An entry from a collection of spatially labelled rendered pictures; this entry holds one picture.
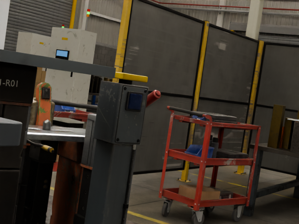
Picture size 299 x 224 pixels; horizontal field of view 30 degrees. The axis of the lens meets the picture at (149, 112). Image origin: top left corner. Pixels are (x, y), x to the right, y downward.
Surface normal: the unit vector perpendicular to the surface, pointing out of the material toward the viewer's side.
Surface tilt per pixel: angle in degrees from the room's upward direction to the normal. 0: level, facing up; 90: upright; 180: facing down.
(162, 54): 89
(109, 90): 90
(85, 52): 90
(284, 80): 89
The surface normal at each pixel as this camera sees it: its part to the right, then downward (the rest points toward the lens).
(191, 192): -0.79, -0.08
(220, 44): 0.82, 0.15
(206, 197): 0.60, 0.13
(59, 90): -0.54, -0.04
